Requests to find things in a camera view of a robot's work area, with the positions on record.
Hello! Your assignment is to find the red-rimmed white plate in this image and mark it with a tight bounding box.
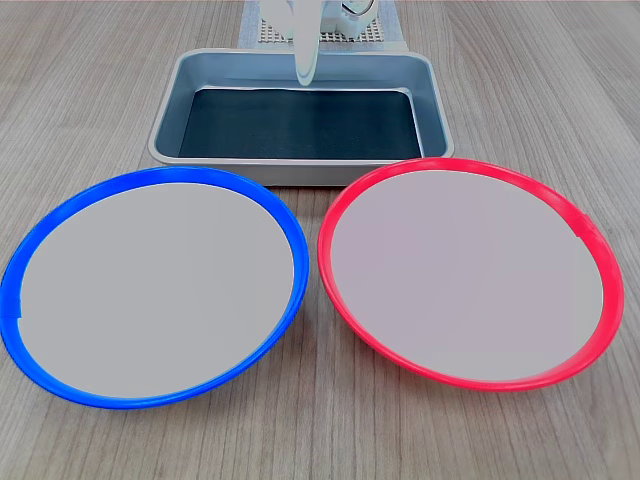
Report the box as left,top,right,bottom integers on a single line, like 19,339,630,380
316,156,626,394

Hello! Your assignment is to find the black tray mat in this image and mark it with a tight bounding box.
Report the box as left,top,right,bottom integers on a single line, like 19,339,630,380
178,88,424,162

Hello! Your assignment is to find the steel tray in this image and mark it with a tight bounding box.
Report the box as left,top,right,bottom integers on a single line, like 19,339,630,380
148,47,456,188

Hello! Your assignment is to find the blue-rimmed white plate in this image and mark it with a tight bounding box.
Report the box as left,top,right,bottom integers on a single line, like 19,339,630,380
0,165,311,412

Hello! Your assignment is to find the pale perforated base plate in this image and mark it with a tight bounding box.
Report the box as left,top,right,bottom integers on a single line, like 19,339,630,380
256,16,387,46

